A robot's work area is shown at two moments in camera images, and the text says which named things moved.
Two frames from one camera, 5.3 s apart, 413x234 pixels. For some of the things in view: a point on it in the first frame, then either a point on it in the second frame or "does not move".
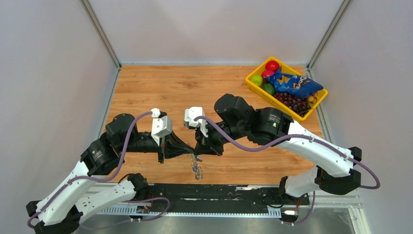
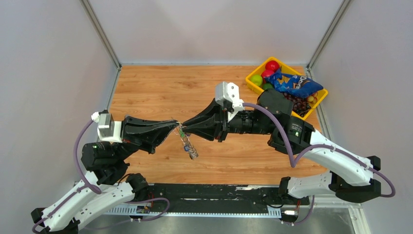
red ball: [272, 65] does not move
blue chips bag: [296, 85] does not move
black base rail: [177, 196] does not move
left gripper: [173, 146] → [145, 133]
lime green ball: [256, 79] does not move
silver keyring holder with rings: [196, 167] → [185, 139]
